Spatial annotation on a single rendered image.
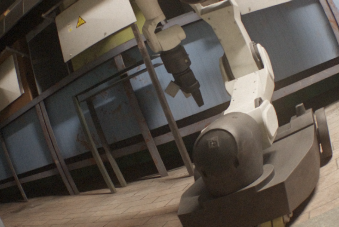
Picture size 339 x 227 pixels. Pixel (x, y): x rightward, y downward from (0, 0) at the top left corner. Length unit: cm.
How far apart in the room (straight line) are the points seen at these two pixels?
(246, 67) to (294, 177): 61
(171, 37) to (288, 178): 73
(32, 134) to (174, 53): 209
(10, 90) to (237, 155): 253
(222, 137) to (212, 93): 156
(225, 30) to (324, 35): 109
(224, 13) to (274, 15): 96
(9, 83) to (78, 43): 92
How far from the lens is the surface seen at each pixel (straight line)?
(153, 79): 223
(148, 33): 137
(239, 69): 141
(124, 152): 271
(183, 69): 142
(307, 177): 101
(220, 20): 142
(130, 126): 265
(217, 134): 89
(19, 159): 354
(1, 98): 330
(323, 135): 131
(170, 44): 140
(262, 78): 135
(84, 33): 256
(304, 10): 235
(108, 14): 247
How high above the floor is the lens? 45
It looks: 1 degrees down
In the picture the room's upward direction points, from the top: 22 degrees counter-clockwise
